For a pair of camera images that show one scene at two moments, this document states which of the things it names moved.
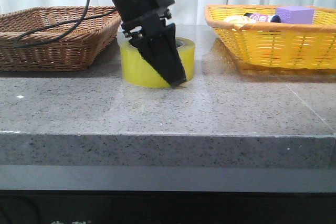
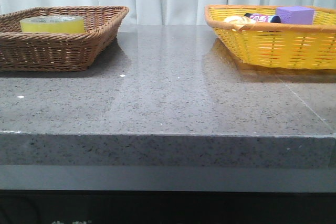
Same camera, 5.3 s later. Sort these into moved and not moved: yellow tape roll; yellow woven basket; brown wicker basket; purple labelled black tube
Moved: yellow tape roll
Not moved: brown wicker basket; yellow woven basket; purple labelled black tube
